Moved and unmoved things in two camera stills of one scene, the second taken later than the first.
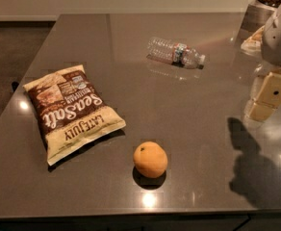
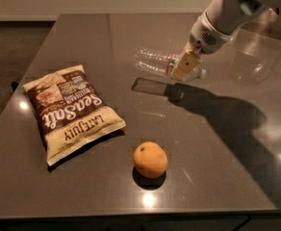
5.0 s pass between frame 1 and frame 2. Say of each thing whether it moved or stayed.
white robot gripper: moved
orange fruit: stayed
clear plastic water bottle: moved
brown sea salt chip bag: stayed
